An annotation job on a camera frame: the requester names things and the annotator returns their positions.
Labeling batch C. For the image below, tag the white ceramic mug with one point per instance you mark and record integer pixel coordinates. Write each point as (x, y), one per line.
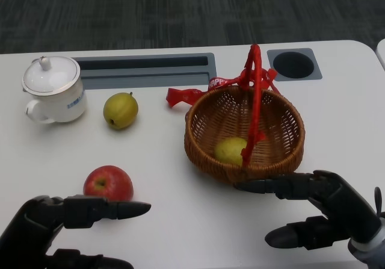
(66, 106)

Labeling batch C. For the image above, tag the green pear with stem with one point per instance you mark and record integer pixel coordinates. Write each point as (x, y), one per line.
(120, 109)

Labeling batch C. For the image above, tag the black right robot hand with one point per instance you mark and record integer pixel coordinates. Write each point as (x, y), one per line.
(340, 196)

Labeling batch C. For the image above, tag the yellow-green pear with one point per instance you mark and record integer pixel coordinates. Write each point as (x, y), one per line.
(228, 150)

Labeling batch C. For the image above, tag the red apple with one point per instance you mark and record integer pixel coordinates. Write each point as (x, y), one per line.
(108, 183)

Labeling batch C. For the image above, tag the grey table slot tray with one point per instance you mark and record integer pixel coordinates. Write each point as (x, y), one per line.
(144, 72)

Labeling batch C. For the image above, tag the white mug lid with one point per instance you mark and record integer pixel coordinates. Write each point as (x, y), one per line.
(51, 76)

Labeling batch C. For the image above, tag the grey table cup holder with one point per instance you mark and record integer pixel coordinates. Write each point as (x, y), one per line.
(293, 64)

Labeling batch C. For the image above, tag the white neighbouring table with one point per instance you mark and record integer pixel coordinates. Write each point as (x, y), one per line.
(381, 53)

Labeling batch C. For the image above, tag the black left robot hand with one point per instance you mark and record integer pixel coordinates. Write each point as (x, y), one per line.
(45, 218)

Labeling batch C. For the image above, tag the red printed ribbon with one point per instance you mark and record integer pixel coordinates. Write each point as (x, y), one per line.
(183, 96)

